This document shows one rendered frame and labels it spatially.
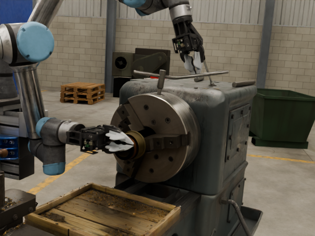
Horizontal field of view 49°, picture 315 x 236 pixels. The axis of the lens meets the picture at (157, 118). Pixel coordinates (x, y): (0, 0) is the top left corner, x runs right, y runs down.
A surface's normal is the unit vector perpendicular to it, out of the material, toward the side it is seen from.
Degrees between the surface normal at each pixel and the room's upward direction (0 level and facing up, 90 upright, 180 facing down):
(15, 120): 90
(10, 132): 90
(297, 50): 90
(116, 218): 0
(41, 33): 89
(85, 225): 0
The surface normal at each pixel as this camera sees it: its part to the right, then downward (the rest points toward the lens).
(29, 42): 0.70, 0.16
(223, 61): -0.19, 0.17
